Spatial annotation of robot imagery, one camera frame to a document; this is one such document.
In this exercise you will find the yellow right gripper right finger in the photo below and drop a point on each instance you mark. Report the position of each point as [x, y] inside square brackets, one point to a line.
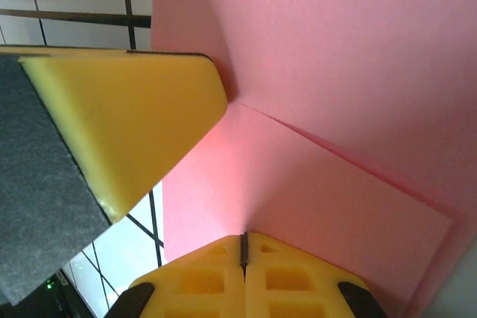
[298, 288]

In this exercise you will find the pink square paper sheet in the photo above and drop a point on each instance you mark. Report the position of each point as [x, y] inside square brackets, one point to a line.
[335, 72]

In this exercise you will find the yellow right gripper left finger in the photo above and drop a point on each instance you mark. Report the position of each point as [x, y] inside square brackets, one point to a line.
[194, 288]

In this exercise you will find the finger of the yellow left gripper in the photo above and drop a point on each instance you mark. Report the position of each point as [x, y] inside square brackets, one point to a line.
[130, 109]

